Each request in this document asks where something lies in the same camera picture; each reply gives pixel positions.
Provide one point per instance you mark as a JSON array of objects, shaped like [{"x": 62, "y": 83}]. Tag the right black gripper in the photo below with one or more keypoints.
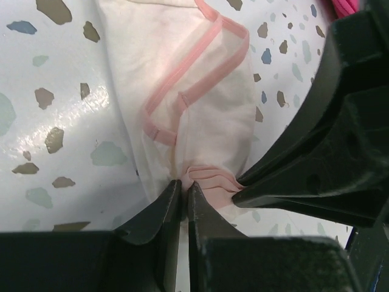
[{"x": 357, "y": 164}]

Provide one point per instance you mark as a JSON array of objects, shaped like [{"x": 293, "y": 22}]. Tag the pink folded cloth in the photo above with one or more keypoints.
[{"x": 345, "y": 8}]

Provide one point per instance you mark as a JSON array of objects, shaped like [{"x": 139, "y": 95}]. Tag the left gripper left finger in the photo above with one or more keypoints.
[{"x": 139, "y": 255}]

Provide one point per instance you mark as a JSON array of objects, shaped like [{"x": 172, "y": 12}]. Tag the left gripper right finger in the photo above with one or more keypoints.
[{"x": 224, "y": 259}]

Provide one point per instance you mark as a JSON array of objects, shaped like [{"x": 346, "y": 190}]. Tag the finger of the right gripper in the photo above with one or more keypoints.
[
  {"x": 288, "y": 200},
  {"x": 304, "y": 146}
]

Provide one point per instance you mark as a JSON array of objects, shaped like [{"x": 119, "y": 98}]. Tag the white pink-trimmed underwear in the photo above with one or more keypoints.
[{"x": 182, "y": 75}]

